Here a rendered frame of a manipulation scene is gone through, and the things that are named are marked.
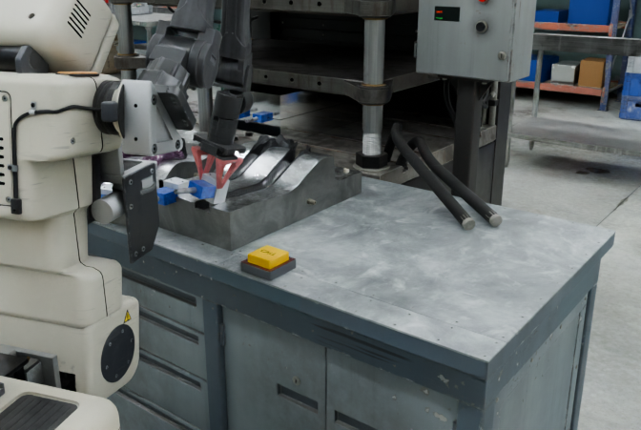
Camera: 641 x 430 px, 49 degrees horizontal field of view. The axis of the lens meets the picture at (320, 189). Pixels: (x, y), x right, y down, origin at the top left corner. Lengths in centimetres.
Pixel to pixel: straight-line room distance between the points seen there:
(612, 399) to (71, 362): 186
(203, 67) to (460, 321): 61
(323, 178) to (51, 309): 76
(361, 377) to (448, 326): 25
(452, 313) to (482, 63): 96
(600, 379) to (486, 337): 153
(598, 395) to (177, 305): 152
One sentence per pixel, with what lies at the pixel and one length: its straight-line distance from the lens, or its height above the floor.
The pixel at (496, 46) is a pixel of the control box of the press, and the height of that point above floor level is 117.
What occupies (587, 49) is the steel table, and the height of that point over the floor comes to 87.
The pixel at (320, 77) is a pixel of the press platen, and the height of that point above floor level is 103.
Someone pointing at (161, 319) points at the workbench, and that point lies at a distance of 179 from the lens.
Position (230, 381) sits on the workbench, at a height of 47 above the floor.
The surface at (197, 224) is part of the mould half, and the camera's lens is 158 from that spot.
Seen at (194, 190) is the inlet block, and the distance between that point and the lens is 150.
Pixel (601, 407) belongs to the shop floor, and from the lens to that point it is 258.
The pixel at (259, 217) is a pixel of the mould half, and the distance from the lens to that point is 157.
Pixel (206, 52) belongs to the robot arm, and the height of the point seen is 125.
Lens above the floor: 140
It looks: 18 degrees down
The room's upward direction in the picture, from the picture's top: straight up
